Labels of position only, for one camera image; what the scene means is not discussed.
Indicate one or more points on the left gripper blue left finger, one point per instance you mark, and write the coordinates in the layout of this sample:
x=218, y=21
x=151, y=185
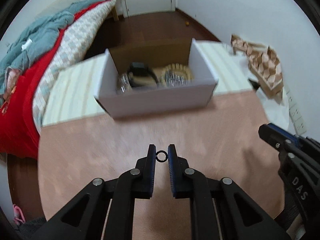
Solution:
x=135, y=183

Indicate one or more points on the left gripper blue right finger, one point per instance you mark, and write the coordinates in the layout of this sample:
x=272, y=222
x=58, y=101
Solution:
x=188, y=183

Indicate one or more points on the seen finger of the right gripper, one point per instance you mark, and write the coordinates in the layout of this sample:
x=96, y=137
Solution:
x=275, y=134

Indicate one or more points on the black smart watch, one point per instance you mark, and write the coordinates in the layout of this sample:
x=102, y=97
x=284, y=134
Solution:
x=139, y=69

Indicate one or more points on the white cloth sheet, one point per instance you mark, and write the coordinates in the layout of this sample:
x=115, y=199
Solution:
x=277, y=108

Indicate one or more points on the brown patterned scarf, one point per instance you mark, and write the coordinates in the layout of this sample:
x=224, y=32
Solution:
x=264, y=64

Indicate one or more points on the white cardboard box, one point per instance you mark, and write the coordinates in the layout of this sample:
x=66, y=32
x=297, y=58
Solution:
x=156, y=97

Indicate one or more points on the red bed blanket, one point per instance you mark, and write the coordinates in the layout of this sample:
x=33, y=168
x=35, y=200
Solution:
x=19, y=136

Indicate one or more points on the teal quilt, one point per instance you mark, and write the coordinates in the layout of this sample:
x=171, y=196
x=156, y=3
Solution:
x=44, y=33

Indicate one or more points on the white tissue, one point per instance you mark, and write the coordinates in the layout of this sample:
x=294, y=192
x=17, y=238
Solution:
x=26, y=44

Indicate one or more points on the white wall socket strip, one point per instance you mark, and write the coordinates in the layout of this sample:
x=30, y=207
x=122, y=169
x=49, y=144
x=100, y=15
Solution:
x=294, y=113

